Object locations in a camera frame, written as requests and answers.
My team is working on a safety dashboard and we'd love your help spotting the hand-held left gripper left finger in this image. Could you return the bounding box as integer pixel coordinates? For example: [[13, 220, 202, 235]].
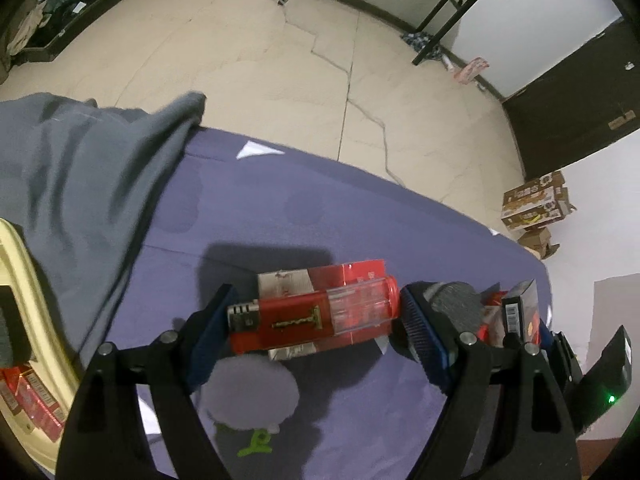
[[57, 284, 241, 480]]

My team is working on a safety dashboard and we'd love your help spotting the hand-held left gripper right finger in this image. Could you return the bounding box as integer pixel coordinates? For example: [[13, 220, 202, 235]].
[[400, 282, 583, 480]]

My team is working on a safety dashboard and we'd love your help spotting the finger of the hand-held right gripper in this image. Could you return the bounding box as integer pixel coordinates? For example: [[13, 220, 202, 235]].
[[539, 320, 584, 397]]

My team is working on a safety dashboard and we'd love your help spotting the dark brown cigarette carton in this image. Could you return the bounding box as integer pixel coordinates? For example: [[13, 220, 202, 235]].
[[501, 278, 542, 347]]

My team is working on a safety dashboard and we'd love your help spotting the round purple plush pad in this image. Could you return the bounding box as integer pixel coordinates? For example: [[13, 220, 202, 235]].
[[200, 355, 301, 432]]

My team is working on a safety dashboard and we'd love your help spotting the red cigarette box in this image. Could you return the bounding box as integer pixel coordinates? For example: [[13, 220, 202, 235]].
[[0, 366, 24, 415], [256, 259, 389, 362], [16, 366, 69, 444], [479, 285, 509, 347]]

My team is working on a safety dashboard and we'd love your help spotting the large red lighter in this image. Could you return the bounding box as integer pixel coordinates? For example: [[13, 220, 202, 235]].
[[226, 275, 402, 357]]

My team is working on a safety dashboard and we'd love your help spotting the pale yellow plastic basin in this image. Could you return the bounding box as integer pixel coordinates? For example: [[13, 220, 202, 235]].
[[0, 217, 83, 477]]

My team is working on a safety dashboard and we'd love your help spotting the small cardboard box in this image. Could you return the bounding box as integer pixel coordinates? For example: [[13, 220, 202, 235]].
[[517, 227, 562, 261]]

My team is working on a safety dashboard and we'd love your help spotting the green plastic clip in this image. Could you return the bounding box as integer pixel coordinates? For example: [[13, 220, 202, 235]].
[[236, 429, 274, 459]]

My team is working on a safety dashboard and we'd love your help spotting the purple bedsheet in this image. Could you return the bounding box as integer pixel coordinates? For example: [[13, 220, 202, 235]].
[[95, 127, 554, 480]]

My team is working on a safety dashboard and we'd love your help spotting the printed cardboard box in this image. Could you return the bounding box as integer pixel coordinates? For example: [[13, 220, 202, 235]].
[[501, 170, 577, 232]]

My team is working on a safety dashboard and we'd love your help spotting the grey cloth garment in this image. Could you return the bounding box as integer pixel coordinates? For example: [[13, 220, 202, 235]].
[[0, 91, 209, 361]]

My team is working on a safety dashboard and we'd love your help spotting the dark brown door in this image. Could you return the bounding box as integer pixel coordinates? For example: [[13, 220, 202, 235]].
[[501, 14, 640, 182]]

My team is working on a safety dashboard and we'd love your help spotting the pink packet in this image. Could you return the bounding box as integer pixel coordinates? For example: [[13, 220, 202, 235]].
[[452, 56, 491, 84]]

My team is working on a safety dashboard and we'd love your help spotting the patterned cloth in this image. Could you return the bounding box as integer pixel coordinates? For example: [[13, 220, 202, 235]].
[[400, 31, 444, 61]]

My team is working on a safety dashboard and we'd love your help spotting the black folding table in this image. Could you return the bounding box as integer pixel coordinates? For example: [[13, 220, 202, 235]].
[[277, 0, 504, 67]]

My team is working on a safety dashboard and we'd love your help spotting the black open case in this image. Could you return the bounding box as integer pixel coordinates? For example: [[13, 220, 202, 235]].
[[9, 0, 124, 67]]

